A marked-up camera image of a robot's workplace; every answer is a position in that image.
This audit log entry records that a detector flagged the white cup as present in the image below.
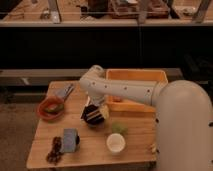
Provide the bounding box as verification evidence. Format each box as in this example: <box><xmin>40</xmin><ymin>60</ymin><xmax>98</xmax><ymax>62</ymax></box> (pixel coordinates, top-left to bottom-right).
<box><xmin>106</xmin><ymin>133</ymin><xmax>126</xmax><ymax>154</ymax></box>

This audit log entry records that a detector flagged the green item in red bowl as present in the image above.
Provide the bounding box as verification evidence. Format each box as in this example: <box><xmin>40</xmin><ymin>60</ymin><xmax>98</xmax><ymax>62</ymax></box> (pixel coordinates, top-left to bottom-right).
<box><xmin>43</xmin><ymin>104</ymin><xmax>64</xmax><ymax>114</ymax></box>

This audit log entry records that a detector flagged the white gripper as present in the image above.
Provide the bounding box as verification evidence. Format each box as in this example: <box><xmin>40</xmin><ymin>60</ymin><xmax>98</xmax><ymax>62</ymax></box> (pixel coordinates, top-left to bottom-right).
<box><xmin>90</xmin><ymin>96</ymin><xmax>109</xmax><ymax>119</ymax></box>

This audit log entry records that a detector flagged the grey metal tool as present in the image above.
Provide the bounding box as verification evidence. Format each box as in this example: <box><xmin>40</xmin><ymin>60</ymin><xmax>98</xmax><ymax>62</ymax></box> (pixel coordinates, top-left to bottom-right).
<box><xmin>54</xmin><ymin>83</ymin><xmax>75</xmax><ymax>101</ymax></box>

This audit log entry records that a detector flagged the blue grey sponge block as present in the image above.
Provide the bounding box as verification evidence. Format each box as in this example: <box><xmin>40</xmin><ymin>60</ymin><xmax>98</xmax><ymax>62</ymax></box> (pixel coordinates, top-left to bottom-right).
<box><xmin>61</xmin><ymin>128</ymin><xmax>78</xmax><ymax>153</ymax></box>

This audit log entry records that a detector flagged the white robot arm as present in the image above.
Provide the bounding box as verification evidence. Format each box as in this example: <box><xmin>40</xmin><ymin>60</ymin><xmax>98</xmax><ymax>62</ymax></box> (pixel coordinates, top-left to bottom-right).
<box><xmin>79</xmin><ymin>65</ymin><xmax>213</xmax><ymax>171</ymax></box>

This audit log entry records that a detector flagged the orange plastic bin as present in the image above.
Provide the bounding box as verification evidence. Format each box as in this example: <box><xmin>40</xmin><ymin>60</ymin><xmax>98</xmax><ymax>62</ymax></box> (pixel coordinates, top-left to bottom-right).
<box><xmin>106</xmin><ymin>69</ymin><xmax>168</xmax><ymax>113</ymax></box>

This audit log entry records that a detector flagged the small round orange fruit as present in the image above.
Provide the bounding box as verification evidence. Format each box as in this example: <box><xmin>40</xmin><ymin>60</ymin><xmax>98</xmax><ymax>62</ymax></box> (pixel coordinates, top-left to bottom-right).
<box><xmin>113</xmin><ymin>97</ymin><xmax>122</xmax><ymax>102</ymax></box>

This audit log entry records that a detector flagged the dark grape bunch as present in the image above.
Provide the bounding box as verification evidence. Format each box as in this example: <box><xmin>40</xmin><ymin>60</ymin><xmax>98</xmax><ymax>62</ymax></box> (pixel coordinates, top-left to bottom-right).
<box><xmin>46</xmin><ymin>137</ymin><xmax>62</xmax><ymax>164</ymax></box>

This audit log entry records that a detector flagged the black round object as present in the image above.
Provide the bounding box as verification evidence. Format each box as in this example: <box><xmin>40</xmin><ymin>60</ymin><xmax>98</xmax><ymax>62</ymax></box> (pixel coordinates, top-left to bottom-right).
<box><xmin>76</xmin><ymin>135</ymin><xmax>80</xmax><ymax>145</ymax></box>

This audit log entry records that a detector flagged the striped brown white eraser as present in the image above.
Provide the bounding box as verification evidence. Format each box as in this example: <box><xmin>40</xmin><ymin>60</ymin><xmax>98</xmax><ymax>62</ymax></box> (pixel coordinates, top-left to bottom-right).
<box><xmin>83</xmin><ymin>105</ymin><xmax>103</xmax><ymax>121</ymax></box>

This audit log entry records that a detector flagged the yellow corn toy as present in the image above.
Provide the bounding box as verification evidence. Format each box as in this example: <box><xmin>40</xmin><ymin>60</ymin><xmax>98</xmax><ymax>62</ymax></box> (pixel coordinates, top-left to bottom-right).
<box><xmin>149</xmin><ymin>143</ymin><xmax>157</xmax><ymax>154</ymax></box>

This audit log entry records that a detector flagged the red bowl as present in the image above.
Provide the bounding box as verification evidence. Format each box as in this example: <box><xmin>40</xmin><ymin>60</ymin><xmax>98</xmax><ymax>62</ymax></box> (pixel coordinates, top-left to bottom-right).
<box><xmin>36</xmin><ymin>96</ymin><xmax>64</xmax><ymax>121</ymax></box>

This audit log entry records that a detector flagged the black bowl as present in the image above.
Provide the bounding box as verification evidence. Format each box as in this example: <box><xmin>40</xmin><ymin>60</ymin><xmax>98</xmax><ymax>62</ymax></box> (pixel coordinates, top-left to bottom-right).
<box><xmin>81</xmin><ymin>104</ymin><xmax>108</xmax><ymax>127</ymax></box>

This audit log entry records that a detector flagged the green round object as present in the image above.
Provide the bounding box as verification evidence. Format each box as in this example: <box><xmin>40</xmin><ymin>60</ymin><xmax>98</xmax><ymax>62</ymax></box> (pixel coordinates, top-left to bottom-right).
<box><xmin>111</xmin><ymin>122</ymin><xmax>128</xmax><ymax>135</ymax></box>

